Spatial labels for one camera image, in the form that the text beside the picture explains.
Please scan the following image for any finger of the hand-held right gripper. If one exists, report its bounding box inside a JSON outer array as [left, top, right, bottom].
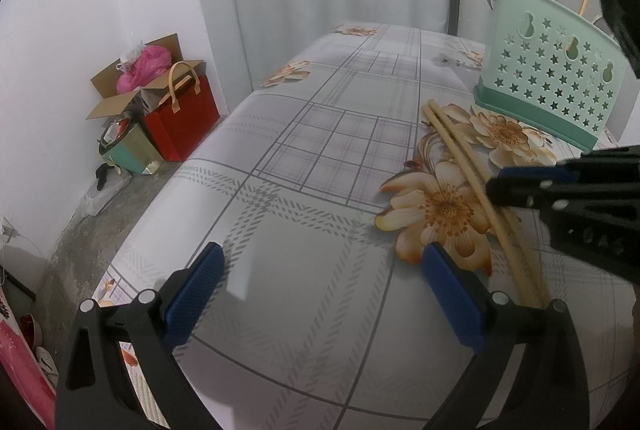
[[487, 155, 595, 211], [592, 0, 640, 78]]

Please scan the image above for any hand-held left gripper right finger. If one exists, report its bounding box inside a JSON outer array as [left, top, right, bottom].
[[422, 242, 591, 430]]

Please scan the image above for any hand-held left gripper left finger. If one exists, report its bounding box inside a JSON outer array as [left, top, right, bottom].
[[55, 241, 226, 430]]

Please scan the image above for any green star-cut utensil holder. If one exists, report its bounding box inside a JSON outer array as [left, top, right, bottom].
[[474, 0, 632, 148]]

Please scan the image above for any floral checked tablecloth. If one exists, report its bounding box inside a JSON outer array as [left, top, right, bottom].
[[90, 22, 640, 430]]

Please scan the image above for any teal gift bag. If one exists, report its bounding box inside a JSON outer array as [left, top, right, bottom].
[[100, 122, 166, 175]]

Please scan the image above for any white shoe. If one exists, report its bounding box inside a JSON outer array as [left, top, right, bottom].
[[34, 346, 59, 388]]

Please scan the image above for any red paper bag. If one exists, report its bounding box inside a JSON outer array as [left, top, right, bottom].
[[142, 60, 221, 162]]

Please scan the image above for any pink floral quilt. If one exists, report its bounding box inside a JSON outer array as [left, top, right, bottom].
[[0, 282, 57, 428]]

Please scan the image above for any brown cardboard box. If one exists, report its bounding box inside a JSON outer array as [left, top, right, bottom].
[[86, 34, 207, 121]]

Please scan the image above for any pink plastic bag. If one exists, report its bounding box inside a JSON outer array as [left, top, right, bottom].
[[117, 47, 173, 94]]

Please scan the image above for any black strap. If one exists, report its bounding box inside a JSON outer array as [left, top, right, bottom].
[[95, 163, 120, 191]]

